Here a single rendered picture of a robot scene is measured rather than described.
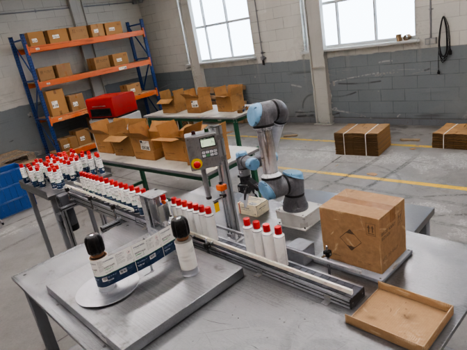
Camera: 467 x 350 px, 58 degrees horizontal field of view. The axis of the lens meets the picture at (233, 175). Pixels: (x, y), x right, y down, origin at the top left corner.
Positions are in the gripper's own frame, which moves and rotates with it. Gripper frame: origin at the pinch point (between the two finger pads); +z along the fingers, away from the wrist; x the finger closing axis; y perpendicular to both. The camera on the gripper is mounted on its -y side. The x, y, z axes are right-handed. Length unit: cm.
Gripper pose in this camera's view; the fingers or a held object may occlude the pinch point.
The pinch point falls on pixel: (252, 203)
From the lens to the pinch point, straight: 273.4
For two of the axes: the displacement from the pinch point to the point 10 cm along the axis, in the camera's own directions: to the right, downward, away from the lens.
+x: -6.6, 3.5, -6.7
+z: 1.8, 9.3, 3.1
